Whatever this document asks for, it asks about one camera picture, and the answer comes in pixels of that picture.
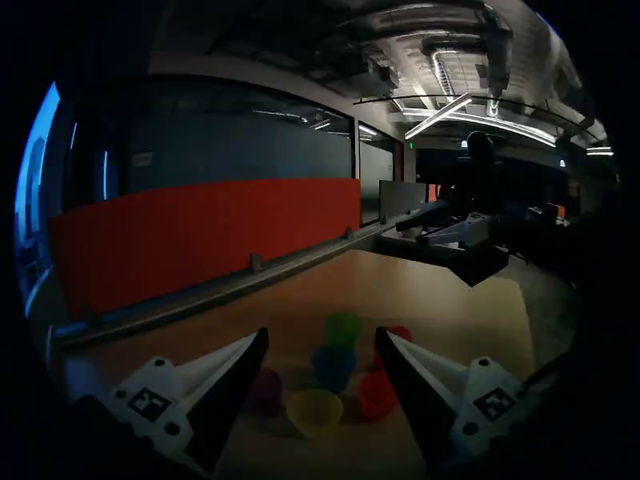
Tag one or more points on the blue plastic cup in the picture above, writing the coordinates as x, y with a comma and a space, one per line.
334, 367

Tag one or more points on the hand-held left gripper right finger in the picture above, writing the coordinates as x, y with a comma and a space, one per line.
487, 385

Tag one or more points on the red desk screen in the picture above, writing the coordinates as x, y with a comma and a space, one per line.
200, 235

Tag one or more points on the red plastic cup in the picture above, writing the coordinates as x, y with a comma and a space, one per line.
403, 333
374, 395

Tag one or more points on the purple plastic cup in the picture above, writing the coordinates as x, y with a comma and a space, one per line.
266, 392

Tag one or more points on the grey desk screen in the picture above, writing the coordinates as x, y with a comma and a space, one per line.
402, 199

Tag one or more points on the yellow plastic cup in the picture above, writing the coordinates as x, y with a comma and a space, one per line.
315, 410

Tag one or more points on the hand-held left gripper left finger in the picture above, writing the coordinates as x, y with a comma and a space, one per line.
160, 385

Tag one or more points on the green plastic cup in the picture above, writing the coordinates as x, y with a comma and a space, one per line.
343, 327

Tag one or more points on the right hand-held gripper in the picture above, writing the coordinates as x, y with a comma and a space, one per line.
481, 170

